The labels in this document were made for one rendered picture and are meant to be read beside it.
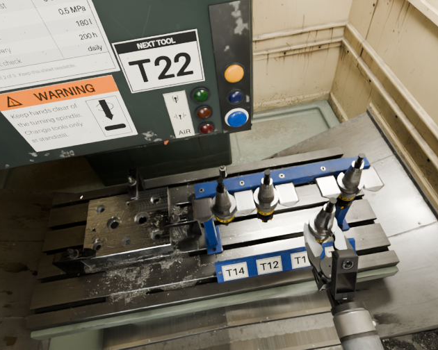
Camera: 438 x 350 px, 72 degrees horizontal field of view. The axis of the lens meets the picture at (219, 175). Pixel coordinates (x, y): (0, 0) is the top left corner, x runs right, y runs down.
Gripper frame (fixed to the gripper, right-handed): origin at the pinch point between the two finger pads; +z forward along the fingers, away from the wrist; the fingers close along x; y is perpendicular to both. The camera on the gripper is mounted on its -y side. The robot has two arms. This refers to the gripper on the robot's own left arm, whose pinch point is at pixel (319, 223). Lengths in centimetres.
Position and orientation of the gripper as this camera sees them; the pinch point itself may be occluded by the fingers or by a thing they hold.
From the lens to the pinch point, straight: 79.3
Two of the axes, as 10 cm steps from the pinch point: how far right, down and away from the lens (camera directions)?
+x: 9.9, -1.6, 0.2
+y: 0.8, 5.8, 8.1
